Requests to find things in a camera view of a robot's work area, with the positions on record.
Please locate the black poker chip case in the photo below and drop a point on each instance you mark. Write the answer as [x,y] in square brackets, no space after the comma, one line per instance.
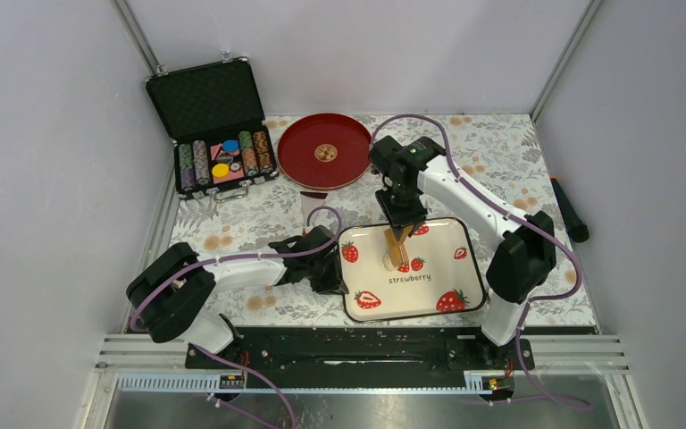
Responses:
[215,120]

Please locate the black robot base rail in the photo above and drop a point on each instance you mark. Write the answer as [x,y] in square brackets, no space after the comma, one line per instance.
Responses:
[287,349]

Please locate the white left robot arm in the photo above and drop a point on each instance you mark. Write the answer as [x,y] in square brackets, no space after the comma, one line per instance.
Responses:
[170,297]

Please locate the slotted grey cable duct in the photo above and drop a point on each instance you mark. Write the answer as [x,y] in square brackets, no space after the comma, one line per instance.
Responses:
[325,379]

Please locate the square strawberry ceramic plate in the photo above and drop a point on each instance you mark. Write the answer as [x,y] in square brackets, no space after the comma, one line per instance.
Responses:
[441,277]

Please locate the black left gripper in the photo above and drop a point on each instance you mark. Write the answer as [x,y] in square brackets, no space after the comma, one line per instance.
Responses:
[334,284]

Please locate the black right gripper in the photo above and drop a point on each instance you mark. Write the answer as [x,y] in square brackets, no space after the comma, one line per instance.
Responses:
[400,220]

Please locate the round red lacquer tray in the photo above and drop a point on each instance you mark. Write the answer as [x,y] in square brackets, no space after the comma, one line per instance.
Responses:
[324,151]

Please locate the wooden dough roller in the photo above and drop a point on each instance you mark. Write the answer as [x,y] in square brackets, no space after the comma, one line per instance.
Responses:
[397,251]

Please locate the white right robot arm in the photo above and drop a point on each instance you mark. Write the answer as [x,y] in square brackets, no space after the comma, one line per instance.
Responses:
[523,256]

